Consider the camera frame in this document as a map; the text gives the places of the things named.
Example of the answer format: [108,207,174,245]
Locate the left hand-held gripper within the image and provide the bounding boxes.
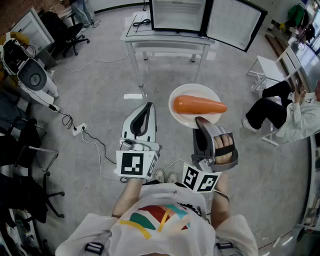
[116,101,162,181]

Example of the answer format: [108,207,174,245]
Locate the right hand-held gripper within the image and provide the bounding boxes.
[182,116,239,193]

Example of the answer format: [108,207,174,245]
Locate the orange carrot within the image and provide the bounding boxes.
[172,95,228,115]

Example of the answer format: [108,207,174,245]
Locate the white round plate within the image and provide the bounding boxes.
[168,83,221,130]

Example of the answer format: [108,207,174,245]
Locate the black mini fridge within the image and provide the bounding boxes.
[149,0,268,53]

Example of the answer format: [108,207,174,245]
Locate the person's right forearm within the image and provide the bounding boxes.
[209,172,230,230]

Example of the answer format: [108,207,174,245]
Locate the person's left forearm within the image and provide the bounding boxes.
[111,177,147,218]

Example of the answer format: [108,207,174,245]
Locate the person's right hand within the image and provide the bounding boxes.
[213,134,236,165]

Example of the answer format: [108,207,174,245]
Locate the thin dark wrist band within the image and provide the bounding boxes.
[214,189,230,202]

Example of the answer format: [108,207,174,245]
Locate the white power strip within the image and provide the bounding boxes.
[72,122,88,137]

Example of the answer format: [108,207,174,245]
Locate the white chair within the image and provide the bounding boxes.
[257,117,286,147]
[246,46,301,94]

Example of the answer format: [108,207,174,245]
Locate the white metal table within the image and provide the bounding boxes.
[120,11,216,88]

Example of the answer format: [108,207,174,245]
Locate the person's white printed shirt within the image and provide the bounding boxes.
[54,182,258,256]

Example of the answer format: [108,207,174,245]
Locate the brown wooden planks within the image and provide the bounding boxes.
[264,33,288,60]

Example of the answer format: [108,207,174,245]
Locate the black office chair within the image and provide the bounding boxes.
[41,11,91,58]

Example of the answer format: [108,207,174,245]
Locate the white backpack unit grey disc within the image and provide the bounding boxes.
[0,31,60,106]

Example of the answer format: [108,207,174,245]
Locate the black swivel chair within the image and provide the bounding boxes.
[0,172,66,223]

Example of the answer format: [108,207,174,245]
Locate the white desk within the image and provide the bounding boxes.
[11,7,55,55]

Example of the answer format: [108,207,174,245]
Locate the green jacket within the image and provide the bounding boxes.
[287,4,306,27]

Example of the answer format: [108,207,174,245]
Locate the black floor cable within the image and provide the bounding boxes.
[58,111,77,131]

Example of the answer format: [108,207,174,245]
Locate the white floor cable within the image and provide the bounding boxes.
[51,52,130,74]

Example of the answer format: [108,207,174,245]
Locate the black coiled cable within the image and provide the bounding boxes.
[132,18,152,28]

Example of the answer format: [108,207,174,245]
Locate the black strap buckle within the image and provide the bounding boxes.
[84,241,105,256]
[216,241,234,251]

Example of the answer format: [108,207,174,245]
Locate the black chair metal frame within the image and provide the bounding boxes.
[0,117,60,173]

